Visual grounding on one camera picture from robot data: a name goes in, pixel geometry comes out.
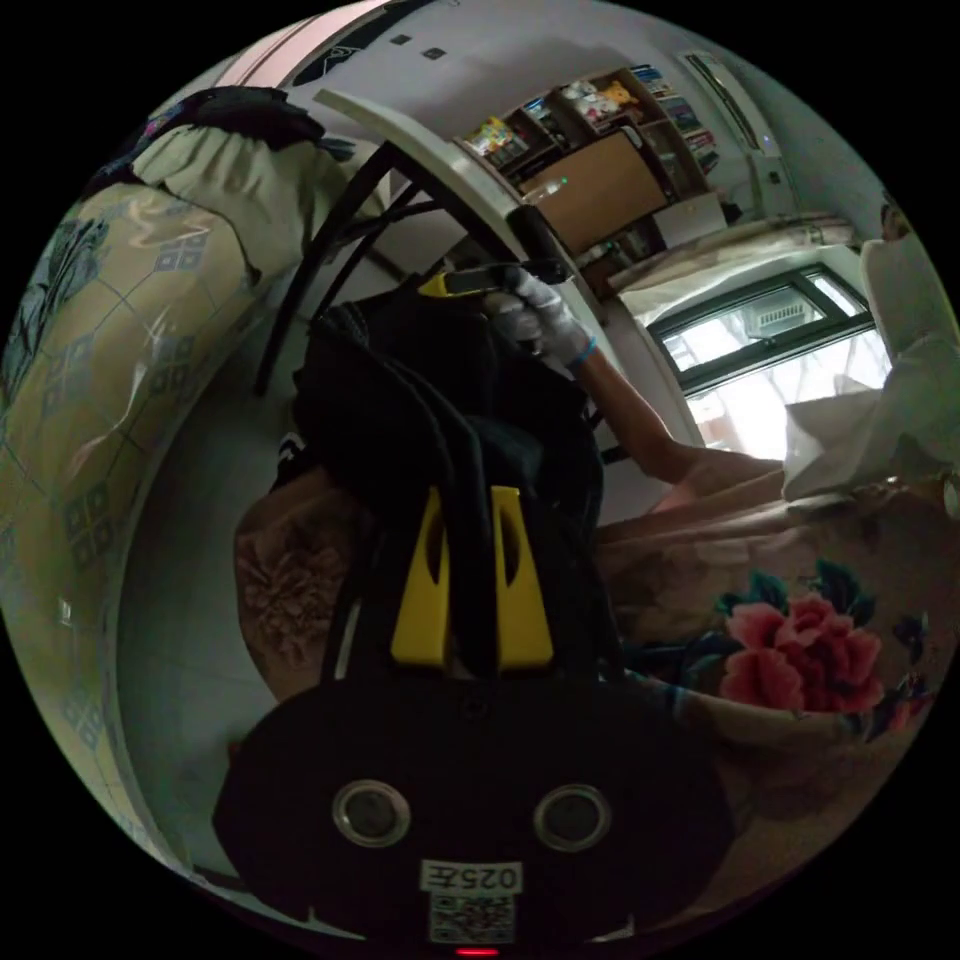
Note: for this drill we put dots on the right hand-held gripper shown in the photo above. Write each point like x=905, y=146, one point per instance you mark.
x=472, y=280

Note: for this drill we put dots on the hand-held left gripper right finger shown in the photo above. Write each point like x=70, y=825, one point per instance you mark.
x=529, y=615

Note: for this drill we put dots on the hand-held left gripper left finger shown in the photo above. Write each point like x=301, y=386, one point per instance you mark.
x=411, y=600

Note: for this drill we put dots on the black pants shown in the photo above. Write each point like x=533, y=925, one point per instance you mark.
x=420, y=405

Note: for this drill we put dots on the person's right forearm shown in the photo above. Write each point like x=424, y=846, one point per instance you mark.
x=645, y=420

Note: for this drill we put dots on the person's right hand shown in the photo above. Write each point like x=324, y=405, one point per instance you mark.
x=536, y=311

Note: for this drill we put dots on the white table with black legs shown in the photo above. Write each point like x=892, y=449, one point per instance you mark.
x=442, y=169

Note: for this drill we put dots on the wooden shelf with toys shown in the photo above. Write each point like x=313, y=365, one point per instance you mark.
x=600, y=187

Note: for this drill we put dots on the bed with floral quilt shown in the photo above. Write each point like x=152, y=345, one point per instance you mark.
x=750, y=540

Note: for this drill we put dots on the beige window curtain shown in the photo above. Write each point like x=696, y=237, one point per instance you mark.
x=705, y=266

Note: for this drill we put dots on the window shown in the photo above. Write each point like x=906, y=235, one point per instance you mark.
x=765, y=330

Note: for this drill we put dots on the white air conditioner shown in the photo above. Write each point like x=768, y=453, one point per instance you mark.
x=731, y=97

